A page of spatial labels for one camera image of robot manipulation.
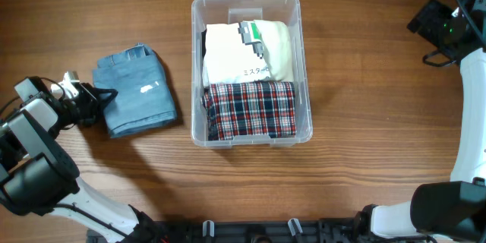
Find red navy plaid cloth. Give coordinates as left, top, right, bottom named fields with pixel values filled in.
left=201, top=81, right=297, bottom=140

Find clear plastic storage container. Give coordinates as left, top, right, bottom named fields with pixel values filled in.
left=191, top=0, right=313, bottom=149

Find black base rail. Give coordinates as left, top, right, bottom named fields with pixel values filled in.
left=86, top=218, right=423, bottom=243

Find black garment with tape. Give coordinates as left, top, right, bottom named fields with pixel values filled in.
left=201, top=29, right=207, bottom=60

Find cream cloth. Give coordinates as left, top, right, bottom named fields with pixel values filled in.
left=254, top=20, right=294, bottom=82

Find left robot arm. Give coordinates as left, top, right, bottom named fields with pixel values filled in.
left=1, top=77, right=169, bottom=242

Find white printed shirt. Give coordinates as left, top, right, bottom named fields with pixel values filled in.
left=202, top=21, right=270, bottom=87

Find blue denim jeans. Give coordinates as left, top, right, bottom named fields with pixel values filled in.
left=93, top=43, right=177, bottom=138

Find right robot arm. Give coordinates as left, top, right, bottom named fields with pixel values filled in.
left=351, top=0, right=485, bottom=242

